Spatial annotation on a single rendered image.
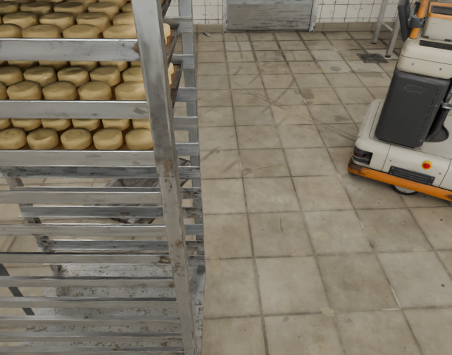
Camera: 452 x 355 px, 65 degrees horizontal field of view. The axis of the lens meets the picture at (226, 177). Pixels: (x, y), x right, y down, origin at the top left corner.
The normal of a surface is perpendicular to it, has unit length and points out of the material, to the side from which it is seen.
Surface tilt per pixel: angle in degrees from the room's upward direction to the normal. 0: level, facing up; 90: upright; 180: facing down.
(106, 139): 0
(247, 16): 90
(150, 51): 90
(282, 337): 0
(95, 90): 0
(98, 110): 90
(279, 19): 90
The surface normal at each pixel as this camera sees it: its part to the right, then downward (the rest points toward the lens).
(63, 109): 0.00, 0.64
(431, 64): -0.43, 0.58
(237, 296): 0.00, -0.77
